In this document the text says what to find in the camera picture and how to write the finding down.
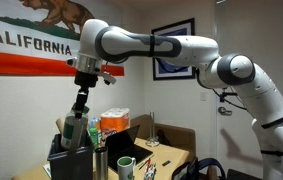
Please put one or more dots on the black blue backpack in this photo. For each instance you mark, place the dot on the black blue backpack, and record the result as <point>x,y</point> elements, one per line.
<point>194,168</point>

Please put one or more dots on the green round lid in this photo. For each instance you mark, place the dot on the green round lid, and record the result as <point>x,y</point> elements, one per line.
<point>86,109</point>

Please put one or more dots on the stainless steel tumbler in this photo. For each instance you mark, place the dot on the stainless steel tumbler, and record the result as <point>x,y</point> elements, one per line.
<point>101,165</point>

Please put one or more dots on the green blue spray bottle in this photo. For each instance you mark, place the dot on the green blue spray bottle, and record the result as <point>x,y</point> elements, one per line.
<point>94,135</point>

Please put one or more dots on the red pen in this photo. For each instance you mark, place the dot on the red pen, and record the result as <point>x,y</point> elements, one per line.
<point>147,165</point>

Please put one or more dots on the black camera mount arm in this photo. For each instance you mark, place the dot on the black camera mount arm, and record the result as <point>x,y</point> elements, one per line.
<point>226,96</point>

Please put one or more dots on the black framed blue picture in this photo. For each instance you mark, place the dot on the black framed blue picture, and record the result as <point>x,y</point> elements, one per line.
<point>174,68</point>

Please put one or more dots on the small black stick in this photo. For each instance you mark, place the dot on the small black stick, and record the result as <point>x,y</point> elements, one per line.
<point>166,163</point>

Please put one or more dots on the California Republic flag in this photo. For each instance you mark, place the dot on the California Republic flag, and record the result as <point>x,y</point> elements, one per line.
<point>24,46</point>

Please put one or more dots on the orange paper towel pack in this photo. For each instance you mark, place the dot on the orange paper towel pack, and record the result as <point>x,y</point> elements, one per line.
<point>114,121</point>

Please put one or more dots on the white paper sheet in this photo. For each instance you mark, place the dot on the white paper sheet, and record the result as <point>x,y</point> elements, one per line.
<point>47,170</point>

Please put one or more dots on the dark grey plastic bin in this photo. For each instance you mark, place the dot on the dark grey plastic bin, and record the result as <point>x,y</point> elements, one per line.
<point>71,163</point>

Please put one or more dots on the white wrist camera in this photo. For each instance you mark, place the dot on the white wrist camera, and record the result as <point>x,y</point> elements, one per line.
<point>108,77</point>

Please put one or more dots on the white mug green inside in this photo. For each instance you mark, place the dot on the white mug green inside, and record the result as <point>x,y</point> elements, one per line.
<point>125,170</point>

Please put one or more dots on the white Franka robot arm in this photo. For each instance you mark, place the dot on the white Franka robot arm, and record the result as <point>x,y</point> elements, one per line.
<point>187,50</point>

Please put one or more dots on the green pen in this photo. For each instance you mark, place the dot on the green pen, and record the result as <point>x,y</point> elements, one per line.
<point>142,165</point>

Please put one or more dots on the metal paper towel holder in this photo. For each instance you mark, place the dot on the metal paper towel holder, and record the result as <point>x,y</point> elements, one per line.
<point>152,133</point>

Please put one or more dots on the white light switch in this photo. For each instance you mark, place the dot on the white light switch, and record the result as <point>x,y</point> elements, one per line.
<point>203,96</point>

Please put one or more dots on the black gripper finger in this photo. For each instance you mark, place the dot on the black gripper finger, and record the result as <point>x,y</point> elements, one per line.
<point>81,105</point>

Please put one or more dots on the black laptop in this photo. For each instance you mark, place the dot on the black laptop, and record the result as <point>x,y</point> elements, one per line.
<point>124,150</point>

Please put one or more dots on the clear jar green label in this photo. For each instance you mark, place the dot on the clear jar green label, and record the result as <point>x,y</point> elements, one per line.
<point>72,131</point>

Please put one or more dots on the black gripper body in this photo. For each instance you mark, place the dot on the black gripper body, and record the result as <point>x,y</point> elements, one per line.
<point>86,79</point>

